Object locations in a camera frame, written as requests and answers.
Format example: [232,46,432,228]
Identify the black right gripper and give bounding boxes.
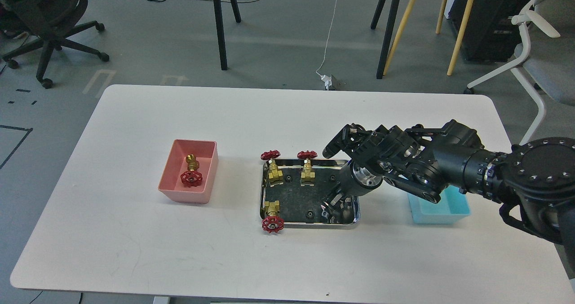
[320,123,420,224]

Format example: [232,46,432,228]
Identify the brass valve red handle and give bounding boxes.
[179,154,203,188]

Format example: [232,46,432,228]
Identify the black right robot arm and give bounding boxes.
[323,120,575,269]

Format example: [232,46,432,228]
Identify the small black gear bottom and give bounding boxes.
[305,210,315,221]

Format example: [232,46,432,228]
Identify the brass valve top middle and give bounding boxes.
[296,150,318,186]

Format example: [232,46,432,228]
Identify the brass valve bottom left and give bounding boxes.
[261,200,285,233]

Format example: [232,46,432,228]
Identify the brass valve top left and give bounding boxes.
[261,149,284,187]

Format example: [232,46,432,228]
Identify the blue plastic box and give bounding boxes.
[408,185,471,225]

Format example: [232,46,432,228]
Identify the pink plastic box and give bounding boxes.
[158,140,218,204]

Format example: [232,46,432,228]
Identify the metal tray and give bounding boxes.
[260,158,361,229]

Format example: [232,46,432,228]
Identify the white power adapter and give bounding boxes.
[320,75,343,91]

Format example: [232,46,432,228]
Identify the black tripod legs right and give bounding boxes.
[370,0,400,79]

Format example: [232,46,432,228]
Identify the black tripod legs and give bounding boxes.
[370,0,400,79]
[213,0,242,70]

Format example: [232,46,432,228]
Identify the black cabinet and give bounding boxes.
[461,0,530,63]

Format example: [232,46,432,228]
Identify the wooden easel legs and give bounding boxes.
[383,0,478,76]

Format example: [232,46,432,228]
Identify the white grey office chair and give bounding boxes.
[464,0,575,144]

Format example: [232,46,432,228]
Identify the black tripod legs left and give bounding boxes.
[213,0,242,70]

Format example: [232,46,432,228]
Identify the black office chair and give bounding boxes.
[1,0,109,89]

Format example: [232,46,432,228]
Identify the white cable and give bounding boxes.
[315,0,342,77]

